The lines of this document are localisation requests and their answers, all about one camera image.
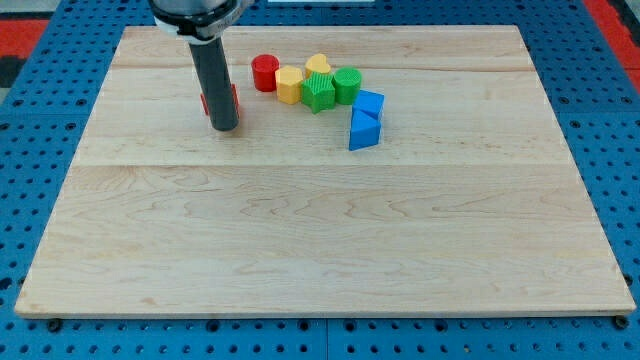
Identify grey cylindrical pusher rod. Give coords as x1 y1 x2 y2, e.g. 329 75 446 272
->
189 38 239 132

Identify red star block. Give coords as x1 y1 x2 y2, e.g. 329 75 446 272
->
199 83 241 118

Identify green star block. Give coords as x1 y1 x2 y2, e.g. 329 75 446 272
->
301 72 335 114

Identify red cylinder block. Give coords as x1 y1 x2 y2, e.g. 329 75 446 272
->
251 54 280 92

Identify yellow hexagon block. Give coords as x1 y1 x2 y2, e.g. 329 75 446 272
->
275 65 304 105

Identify yellow heart block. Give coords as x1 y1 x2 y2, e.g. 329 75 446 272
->
305 53 332 78

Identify green cylinder block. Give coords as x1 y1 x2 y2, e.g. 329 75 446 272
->
332 67 362 105

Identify blue triangle block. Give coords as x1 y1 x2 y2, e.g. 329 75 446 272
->
348 110 382 151

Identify blue cube block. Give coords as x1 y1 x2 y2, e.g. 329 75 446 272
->
352 90 385 121

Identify wooden board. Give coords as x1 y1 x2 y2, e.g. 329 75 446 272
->
15 25 636 319

